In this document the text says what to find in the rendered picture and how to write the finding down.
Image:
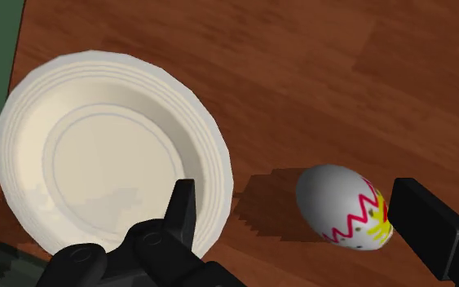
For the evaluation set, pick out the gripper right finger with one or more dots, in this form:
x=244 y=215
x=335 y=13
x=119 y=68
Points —
x=428 y=222

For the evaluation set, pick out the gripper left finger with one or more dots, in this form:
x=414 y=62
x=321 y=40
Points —
x=161 y=246

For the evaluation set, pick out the white egg with red zigzag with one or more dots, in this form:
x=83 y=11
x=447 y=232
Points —
x=332 y=202

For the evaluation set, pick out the white ribbed plate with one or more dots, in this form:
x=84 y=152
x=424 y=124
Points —
x=110 y=159

